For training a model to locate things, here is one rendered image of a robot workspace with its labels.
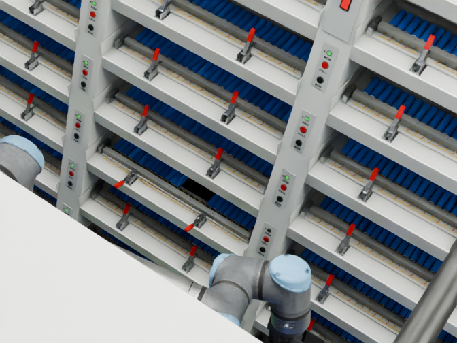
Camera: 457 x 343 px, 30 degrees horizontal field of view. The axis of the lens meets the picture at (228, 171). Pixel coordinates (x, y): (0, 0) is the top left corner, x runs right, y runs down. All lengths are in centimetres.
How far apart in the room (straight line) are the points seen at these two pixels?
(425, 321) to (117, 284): 23
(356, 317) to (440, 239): 41
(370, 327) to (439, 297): 183
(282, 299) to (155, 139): 85
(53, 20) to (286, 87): 80
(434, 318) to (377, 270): 170
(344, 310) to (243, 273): 67
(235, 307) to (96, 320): 117
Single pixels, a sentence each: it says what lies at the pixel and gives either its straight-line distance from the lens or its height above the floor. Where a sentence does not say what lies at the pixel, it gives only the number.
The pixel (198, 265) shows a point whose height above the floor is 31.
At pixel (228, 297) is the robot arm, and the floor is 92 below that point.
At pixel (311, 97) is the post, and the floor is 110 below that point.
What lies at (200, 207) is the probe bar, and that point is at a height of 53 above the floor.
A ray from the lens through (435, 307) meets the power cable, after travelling 65.
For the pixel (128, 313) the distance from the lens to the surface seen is 66.
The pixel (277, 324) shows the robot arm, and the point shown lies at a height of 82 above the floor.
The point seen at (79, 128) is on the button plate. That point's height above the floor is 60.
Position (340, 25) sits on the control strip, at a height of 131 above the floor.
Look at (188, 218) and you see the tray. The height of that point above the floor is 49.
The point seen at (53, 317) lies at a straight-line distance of 65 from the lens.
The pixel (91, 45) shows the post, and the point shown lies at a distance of 252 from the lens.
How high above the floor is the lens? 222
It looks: 38 degrees down
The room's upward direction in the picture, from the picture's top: 16 degrees clockwise
